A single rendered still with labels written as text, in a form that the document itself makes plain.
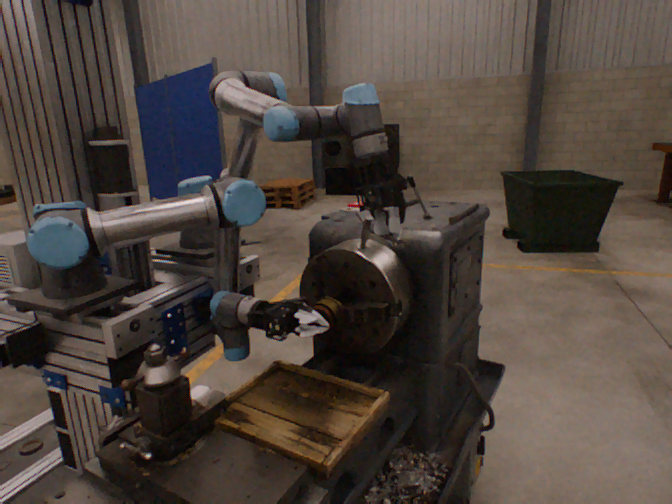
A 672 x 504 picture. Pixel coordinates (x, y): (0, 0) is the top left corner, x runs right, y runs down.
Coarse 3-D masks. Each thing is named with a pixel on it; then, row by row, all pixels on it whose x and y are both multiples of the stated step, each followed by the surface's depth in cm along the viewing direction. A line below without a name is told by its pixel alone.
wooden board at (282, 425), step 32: (256, 384) 126; (288, 384) 125; (320, 384) 125; (352, 384) 121; (224, 416) 113; (256, 416) 112; (288, 416) 112; (320, 416) 111; (352, 416) 111; (288, 448) 98; (320, 448) 100; (352, 448) 102
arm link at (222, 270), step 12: (228, 228) 132; (240, 228) 135; (216, 240) 133; (228, 240) 133; (240, 240) 136; (216, 252) 134; (228, 252) 133; (216, 264) 135; (228, 264) 134; (216, 276) 136; (228, 276) 135; (216, 288) 137; (228, 288) 136; (216, 324) 138
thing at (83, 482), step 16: (96, 464) 92; (80, 480) 91; (96, 480) 90; (112, 480) 88; (48, 496) 87; (64, 496) 87; (80, 496) 87; (96, 496) 87; (112, 496) 87; (128, 496) 85; (144, 496) 84; (304, 496) 83; (320, 496) 82
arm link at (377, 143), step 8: (368, 136) 100; (376, 136) 101; (384, 136) 102; (360, 144) 101; (368, 144) 101; (376, 144) 101; (384, 144) 102; (360, 152) 102; (368, 152) 101; (376, 152) 101; (384, 152) 103
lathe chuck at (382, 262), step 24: (336, 264) 127; (360, 264) 123; (384, 264) 123; (312, 288) 133; (360, 288) 124; (384, 288) 121; (408, 288) 127; (408, 312) 128; (336, 336) 133; (360, 336) 129; (384, 336) 124
